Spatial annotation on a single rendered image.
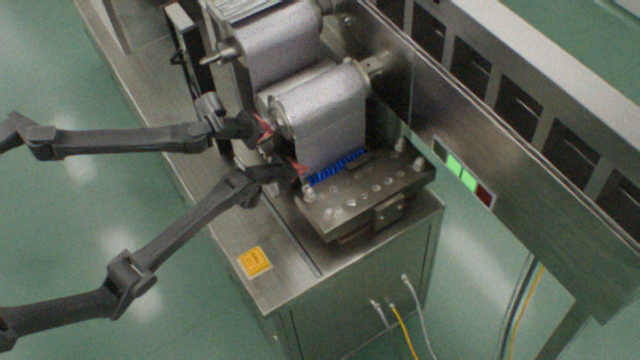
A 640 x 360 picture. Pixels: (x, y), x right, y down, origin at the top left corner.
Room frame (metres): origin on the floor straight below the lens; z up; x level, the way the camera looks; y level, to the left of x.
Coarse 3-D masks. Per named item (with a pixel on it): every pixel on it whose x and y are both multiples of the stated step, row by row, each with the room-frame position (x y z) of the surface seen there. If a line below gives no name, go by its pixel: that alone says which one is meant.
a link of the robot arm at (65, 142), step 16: (32, 128) 0.98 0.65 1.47; (48, 128) 0.98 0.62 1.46; (128, 128) 1.00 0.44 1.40; (144, 128) 1.00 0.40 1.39; (160, 128) 1.00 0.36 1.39; (176, 128) 0.99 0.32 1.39; (64, 144) 0.95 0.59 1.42; (80, 144) 0.96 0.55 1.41; (96, 144) 0.96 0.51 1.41; (112, 144) 0.96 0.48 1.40; (128, 144) 0.96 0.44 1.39; (144, 144) 0.96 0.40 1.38; (160, 144) 0.96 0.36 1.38; (176, 144) 0.96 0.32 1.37; (192, 144) 0.96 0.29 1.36; (48, 160) 0.97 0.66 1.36
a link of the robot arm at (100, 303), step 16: (112, 272) 0.69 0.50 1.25; (128, 272) 0.68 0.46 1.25; (112, 288) 0.68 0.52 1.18; (128, 288) 0.64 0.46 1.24; (32, 304) 0.55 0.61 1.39; (48, 304) 0.56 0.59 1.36; (64, 304) 0.57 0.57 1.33; (80, 304) 0.59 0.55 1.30; (96, 304) 0.60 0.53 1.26; (112, 304) 0.62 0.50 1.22; (128, 304) 0.63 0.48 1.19; (0, 320) 0.50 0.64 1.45; (16, 320) 0.50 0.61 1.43; (32, 320) 0.51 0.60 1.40; (48, 320) 0.53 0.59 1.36; (64, 320) 0.55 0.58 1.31; (80, 320) 0.57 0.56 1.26; (112, 320) 0.59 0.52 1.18; (0, 336) 0.45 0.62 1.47; (16, 336) 0.46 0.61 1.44; (0, 352) 0.44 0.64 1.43
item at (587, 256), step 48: (336, 0) 1.44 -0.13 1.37; (336, 48) 1.45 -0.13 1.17; (384, 48) 1.23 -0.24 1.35; (384, 96) 1.22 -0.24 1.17; (432, 96) 1.04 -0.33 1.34; (480, 144) 0.87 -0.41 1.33; (528, 192) 0.72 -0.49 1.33; (528, 240) 0.68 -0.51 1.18; (576, 240) 0.58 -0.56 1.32; (624, 240) 0.51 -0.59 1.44; (576, 288) 0.53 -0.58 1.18; (624, 288) 0.46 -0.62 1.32
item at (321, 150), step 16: (336, 128) 1.11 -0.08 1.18; (352, 128) 1.13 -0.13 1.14; (304, 144) 1.06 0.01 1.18; (320, 144) 1.08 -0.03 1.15; (336, 144) 1.11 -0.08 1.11; (352, 144) 1.13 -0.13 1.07; (304, 160) 1.06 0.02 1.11; (320, 160) 1.08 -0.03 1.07; (336, 160) 1.11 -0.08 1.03; (304, 176) 1.06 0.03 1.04
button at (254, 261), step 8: (256, 248) 0.89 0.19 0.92; (240, 256) 0.87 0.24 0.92; (248, 256) 0.87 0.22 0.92; (256, 256) 0.87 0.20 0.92; (264, 256) 0.87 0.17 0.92; (248, 264) 0.84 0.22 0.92; (256, 264) 0.84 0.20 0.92; (264, 264) 0.84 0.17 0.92; (248, 272) 0.82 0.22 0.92; (256, 272) 0.82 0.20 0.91
